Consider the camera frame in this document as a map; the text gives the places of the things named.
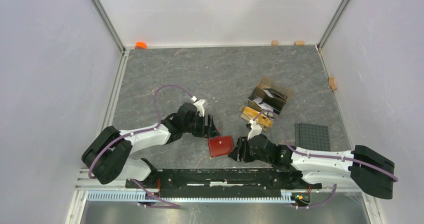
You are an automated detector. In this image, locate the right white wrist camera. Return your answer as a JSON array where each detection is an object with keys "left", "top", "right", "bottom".
[{"left": 246, "top": 119, "right": 263, "bottom": 141}]

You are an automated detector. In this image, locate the small wooden block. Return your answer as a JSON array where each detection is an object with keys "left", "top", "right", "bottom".
[
  {"left": 271, "top": 40, "right": 279, "bottom": 46},
  {"left": 294, "top": 40, "right": 305, "bottom": 46}
]

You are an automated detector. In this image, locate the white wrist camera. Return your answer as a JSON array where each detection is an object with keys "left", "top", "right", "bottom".
[
  {"left": 246, "top": 119, "right": 263, "bottom": 141},
  {"left": 190, "top": 96, "right": 208, "bottom": 117}
]

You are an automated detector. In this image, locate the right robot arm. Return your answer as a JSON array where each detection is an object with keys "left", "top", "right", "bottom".
[{"left": 228, "top": 134, "right": 398, "bottom": 200}]

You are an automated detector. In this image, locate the gold card stack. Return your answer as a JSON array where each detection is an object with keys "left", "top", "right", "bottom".
[{"left": 240, "top": 106, "right": 274, "bottom": 131}]

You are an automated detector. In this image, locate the tiered acrylic card stand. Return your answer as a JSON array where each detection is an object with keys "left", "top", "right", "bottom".
[{"left": 239, "top": 76, "right": 294, "bottom": 131}]

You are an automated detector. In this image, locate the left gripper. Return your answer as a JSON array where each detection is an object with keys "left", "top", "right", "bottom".
[{"left": 182, "top": 112, "right": 220, "bottom": 139}]

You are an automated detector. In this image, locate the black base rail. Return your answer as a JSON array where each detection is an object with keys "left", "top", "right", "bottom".
[{"left": 140, "top": 168, "right": 322, "bottom": 198}]

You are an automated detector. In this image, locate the curved wooden piece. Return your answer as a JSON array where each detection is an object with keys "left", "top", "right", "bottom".
[{"left": 328, "top": 76, "right": 338, "bottom": 92}]

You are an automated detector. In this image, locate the white card stack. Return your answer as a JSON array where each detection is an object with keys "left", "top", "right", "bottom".
[{"left": 253, "top": 97, "right": 274, "bottom": 112}]

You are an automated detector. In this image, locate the orange round cap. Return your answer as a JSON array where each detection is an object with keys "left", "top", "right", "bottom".
[{"left": 134, "top": 41, "right": 147, "bottom": 49}]

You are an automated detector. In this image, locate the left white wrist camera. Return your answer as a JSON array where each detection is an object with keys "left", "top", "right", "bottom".
[{"left": 190, "top": 96, "right": 208, "bottom": 117}]

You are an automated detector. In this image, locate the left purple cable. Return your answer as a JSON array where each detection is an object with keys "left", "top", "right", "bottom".
[{"left": 87, "top": 84, "right": 196, "bottom": 210}]

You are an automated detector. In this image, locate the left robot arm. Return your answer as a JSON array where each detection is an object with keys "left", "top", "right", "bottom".
[{"left": 81, "top": 99, "right": 220, "bottom": 188}]

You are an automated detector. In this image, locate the grey studded baseplate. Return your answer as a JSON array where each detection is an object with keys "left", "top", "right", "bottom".
[{"left": 294, "top": 123, "right": 331, "bottom": 152}]

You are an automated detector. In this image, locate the black top card stack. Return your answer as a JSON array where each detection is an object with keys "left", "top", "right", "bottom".
[{"left": 262, "top": 88, "right": 288, "bottom": 101}]

